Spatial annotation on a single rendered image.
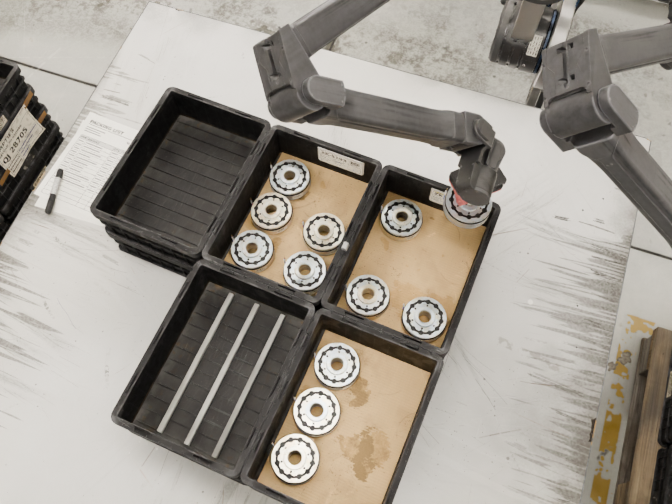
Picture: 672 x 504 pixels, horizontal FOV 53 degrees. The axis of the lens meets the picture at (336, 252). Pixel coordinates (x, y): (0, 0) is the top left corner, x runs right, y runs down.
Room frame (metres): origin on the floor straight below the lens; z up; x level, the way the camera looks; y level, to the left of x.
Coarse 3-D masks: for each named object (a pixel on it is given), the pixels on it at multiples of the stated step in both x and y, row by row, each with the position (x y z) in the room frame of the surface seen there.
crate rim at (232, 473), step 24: (216, 264) 0.60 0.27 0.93; (264, 288) 0.54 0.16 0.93; (168, 312) 0.48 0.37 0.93; (312, 312) 0.48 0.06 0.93; (144, 360) 0.38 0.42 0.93; (288, 360) 0.37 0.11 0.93; (120, 408) 0.28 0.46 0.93; (264, 408) 0.27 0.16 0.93; (144, 432) 0.23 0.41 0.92; (192, 456) 0.18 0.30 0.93; (240, 456) 0.17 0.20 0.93
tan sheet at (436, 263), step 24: (432, 216) 0.76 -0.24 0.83; (384, 240) 0.69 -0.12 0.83; (408, 240) 0.69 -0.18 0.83; (432, 240) 0.69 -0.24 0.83; (456, 240) 0.69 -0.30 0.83; (480, 240) 0.69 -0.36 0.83; (360, 264) 0.63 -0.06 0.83; (384, 264) 0.63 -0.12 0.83; (408, 264) 0.63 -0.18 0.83; (432, 264) 0.62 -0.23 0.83; (456, 264) 0.62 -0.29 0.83; (408, 288) 0.56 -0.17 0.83; (432, 288) 0.56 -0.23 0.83; (456, 288) 0.56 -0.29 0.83
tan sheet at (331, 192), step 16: (304, 160) 0.93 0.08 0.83; (320, 176) 0.88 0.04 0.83; (336, 176) 0.88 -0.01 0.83; (320, 192) 0.83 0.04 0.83; (336, 192) 0.83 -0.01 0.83; (352, 192) 0.83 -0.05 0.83; (304, 208) 0.79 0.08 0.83; (320, 208) 0.79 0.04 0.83; (336, 208) 0.78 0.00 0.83; (352, 208) 0.78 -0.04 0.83; (304, 224) 0.74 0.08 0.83; (272, 240) 0.70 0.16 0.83; (288, 240) 0.70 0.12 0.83; (288, 256) 0.66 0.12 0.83; (320, 256) 0.65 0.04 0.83; (272, 272) 0.61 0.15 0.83; (304, 272) 0.61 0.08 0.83
